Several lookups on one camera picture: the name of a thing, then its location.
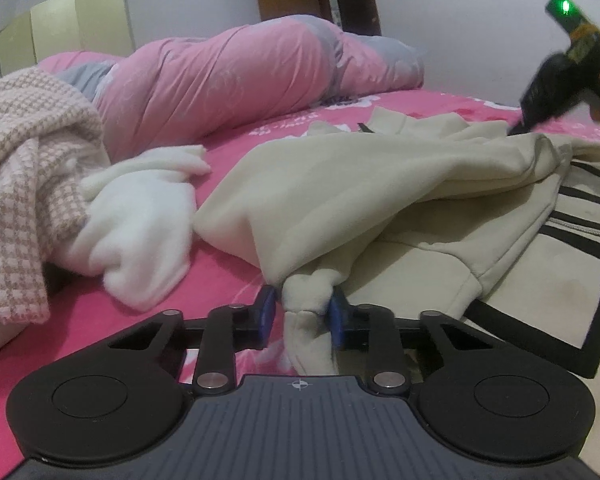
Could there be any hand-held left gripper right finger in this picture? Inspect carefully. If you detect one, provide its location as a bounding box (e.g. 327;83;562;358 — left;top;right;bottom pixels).
328;294;496;395

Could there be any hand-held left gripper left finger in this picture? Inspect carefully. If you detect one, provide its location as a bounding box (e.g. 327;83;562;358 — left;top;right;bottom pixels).
107;285;277;395

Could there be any white fleece garment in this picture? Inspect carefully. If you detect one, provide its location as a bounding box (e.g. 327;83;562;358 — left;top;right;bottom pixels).
62;144;212;311

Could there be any pale yellow wardrobe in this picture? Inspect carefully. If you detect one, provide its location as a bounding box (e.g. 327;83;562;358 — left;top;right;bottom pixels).
0;0;136;78

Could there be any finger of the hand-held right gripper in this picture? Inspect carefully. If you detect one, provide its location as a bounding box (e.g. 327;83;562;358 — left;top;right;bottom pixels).
506;109;542;137

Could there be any pink and grey quilt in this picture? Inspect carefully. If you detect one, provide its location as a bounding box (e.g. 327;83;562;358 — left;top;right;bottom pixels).
37;15;426;161

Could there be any pink floral bed blanket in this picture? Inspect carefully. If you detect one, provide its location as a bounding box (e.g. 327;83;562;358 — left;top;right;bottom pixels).
0;87;600;411

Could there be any pink houndstooth knit garment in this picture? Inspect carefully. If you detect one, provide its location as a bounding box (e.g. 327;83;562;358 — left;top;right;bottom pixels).
0;69;112;323

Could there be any beige zip jacket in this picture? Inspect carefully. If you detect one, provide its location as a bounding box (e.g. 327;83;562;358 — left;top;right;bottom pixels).
195;105;600;381

